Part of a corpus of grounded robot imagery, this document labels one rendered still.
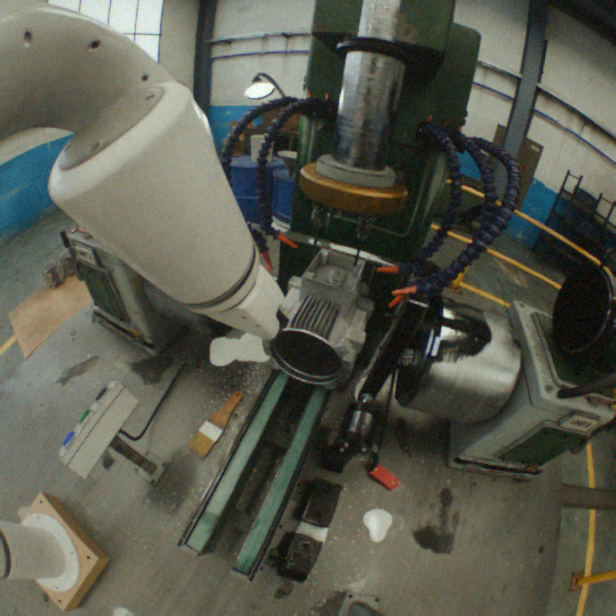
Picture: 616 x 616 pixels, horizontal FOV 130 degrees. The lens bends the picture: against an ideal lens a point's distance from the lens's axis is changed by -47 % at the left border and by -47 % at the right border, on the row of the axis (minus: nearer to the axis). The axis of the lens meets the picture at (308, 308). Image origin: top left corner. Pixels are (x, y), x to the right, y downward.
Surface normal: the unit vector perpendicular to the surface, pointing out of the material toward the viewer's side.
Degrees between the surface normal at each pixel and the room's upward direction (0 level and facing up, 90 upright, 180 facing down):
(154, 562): 0
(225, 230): 90
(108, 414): 51
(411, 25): 90
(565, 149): 90
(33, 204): 90
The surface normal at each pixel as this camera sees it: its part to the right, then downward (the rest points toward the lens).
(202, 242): 0.75, 0.61
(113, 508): 0.11, -0.73
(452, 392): -0.27, 0.32
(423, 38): -0.33, 0.61
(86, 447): 0.79, -0.22
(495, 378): -0.18, 0.01
